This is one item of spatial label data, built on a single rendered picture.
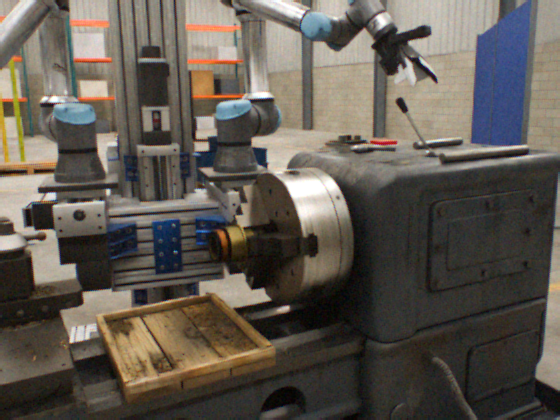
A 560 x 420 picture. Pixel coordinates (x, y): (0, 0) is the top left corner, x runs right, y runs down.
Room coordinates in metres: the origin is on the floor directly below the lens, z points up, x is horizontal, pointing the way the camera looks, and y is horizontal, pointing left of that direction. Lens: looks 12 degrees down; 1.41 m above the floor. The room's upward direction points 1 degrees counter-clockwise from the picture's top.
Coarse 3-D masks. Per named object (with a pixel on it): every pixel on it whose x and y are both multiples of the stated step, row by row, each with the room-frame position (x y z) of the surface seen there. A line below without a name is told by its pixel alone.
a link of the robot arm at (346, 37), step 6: (342, 18) 1.65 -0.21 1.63; (348, 18) 1.64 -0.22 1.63; (342, 24) 1.61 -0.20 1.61; (348, 24) 1.64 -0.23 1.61; (354, 24) 1.63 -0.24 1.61; (342, 30) 1.61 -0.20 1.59; (348, 30) 1.64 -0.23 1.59; (354, 30) 1.64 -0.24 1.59; (360, 30) 1.65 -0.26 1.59; (342, 36) 1.62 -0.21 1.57; (348, 36) 1.65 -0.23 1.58; (354, 36) 1.67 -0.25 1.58; (336, 42) 1.64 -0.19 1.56; (342, 42) 1.66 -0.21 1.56; (348, 42) 1.68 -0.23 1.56; (330, 48) 1.69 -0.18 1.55; (336, 48) 1.68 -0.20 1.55
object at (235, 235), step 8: (216, 232) 1.12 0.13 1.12; (224, 232) 1.13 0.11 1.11; (232, 232) 1.13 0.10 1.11; (240, 232) 1.13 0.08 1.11; (248, 232) 1.15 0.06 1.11; (208, 240) 1.16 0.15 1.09; (216, 240) 1.11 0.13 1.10; (224, 240) 1.11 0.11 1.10; (232, 240) 1.11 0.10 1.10; (240, 240) 1.12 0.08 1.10; (208, 248) 1.16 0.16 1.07; (216, 248) 1.16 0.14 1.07; (224, 248) 1.10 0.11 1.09; (232, 248) 1.11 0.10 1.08; (240, 248) 1.11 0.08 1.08; (216, 256) 1.14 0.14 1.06; (224, 256) 1.10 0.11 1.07; (232, 256) 1.11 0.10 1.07; (240, 256) 1.12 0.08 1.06
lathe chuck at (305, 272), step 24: (264, 192) 1.22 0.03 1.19; (288, 192) 1.12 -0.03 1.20; (312, 192) 1.13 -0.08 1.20; (288, 216) 1.12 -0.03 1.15; (312, 216) 1.08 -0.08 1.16; (336, 216) 1.11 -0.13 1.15; (336, 240) 1.09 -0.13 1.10; (288, 264) 1.12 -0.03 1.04; (312, 264) 1.06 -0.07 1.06; (336, 264) 1.09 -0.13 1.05; (288, 288) 1.12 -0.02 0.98; (312, 288) 1.09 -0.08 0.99
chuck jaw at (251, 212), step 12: (240, 192) 1.25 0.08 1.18; (252, 192) 1.23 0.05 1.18; (240, 204) 1.20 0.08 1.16; (252, 204) 1.21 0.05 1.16; (264, 204) 1.23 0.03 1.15; (240, 216) 1.18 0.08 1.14; (252, 216) 1.19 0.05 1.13; (264, 216) 1.20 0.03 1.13; (252, 228) 1.19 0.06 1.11; (264, 228) 1.21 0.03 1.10
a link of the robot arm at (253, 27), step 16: (240, 16) 1.87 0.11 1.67; (256, 16) 1.86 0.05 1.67; (256, 32) 1.86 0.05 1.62; (256, 48) 1.86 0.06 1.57; (256, 64) 1.86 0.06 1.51; (256, 80) 1.86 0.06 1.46; (256, 96) 1.84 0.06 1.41; (272, 96) 1.88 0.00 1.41; (272, 112) 1.87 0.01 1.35; (272, 128) 1.88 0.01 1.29
